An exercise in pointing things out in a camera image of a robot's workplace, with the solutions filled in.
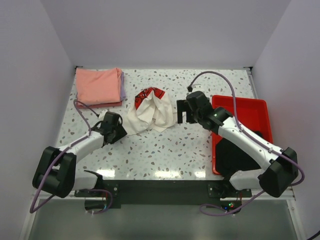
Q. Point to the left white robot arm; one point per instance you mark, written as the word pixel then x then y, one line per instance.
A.
pixel 56 171

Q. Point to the folded dusty red t-shirt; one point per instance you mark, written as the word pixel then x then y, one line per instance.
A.
pixel 97 106

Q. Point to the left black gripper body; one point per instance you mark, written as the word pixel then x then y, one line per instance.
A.
pixel 119 132

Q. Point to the folded salmon pink t-shirt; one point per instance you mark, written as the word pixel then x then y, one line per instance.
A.
pixel 95 87

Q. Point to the white t-shirt red print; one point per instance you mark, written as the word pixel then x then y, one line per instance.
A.
pixel 152 110

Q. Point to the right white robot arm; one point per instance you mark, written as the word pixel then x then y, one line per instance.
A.
pixel 278 167

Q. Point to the red plastic bin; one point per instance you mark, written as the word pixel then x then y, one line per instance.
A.
pixel 253 113

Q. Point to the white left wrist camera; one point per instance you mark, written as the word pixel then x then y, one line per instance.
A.
pixel 102 114

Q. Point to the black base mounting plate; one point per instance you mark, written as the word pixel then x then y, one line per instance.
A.
pixel 160 192

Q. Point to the black t-shirt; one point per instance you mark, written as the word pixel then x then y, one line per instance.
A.
pixel 227 158

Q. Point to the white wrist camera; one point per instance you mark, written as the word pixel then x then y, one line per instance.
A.
pixel 102 114
pixel 194 88

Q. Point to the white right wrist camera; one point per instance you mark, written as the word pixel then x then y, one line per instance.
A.
pixel 194 88

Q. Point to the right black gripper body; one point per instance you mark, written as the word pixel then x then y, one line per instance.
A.
pixel 196 116

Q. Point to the folded lavender t-shirt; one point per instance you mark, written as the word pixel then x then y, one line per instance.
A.
pixel 122 87

